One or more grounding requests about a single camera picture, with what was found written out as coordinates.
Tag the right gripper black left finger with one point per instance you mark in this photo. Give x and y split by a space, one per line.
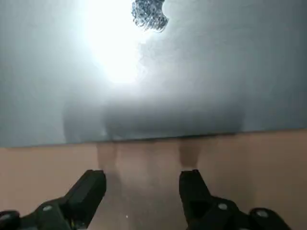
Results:
81 191

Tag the grey laptop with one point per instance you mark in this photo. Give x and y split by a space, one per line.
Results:
216 72

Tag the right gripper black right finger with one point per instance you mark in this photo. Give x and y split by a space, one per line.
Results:
194 191

